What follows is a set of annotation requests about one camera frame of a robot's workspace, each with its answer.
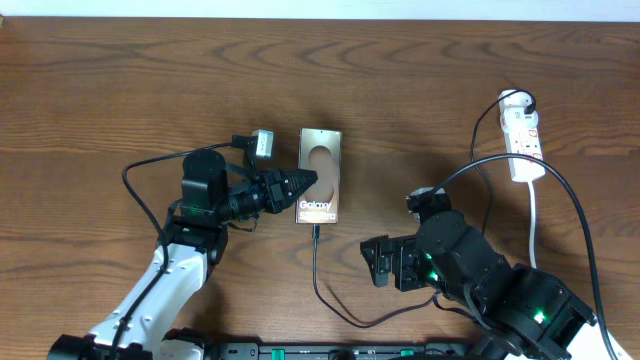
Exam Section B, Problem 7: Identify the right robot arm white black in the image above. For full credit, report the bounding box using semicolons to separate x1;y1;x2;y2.
360;210;621;359

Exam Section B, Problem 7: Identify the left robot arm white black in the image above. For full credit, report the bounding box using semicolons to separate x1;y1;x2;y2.
47;148;318;360

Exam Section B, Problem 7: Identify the black camera cable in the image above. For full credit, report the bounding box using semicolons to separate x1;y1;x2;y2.
107;134;256;360
429;152;621;360

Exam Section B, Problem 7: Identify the black left camera cable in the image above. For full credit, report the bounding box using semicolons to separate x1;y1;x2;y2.
107;134;256;360

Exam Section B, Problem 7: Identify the black USB charging cable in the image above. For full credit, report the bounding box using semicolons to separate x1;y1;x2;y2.
311;90;538;330

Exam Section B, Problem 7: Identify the black right camera cable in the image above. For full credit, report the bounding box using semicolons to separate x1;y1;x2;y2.
429;152;621;360

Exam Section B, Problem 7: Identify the white power strip cord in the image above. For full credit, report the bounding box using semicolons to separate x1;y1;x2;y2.
526;180;539;270

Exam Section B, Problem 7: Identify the white red power strip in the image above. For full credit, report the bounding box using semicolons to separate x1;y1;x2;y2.
498;89;546;183

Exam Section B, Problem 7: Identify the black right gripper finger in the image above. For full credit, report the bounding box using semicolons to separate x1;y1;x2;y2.
369;259;392;288
360;235;390;265

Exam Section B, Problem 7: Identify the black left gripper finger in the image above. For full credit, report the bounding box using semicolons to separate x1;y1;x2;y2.
279;187;306;211
281;169;318;193

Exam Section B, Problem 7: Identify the gold Galaxy smartphone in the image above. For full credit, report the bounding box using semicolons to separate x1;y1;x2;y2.
296;128;342;224

